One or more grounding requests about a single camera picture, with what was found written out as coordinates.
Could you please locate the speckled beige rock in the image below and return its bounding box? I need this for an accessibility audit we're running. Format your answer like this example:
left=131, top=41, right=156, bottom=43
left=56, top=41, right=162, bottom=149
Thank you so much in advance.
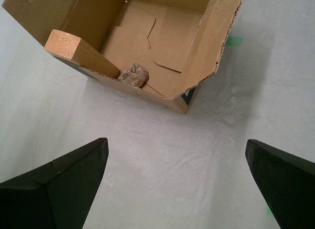
left=116, top=62, right=150, bottom=88

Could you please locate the brown cardboard box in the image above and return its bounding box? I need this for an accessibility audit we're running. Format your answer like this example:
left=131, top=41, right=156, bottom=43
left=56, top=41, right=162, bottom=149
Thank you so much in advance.
left=1, top=0, right=246, bottom=115

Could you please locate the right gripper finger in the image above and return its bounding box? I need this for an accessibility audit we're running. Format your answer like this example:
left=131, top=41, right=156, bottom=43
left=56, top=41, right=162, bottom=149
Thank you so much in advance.
left=0, top=137, right=109, bottom=229
left=245, top=139, right=315, bottom=229

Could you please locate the light wooden block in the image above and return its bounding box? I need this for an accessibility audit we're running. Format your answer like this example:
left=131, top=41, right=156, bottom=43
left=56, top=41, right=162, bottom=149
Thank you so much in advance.
left=44, top=29, right=121, bottom=80

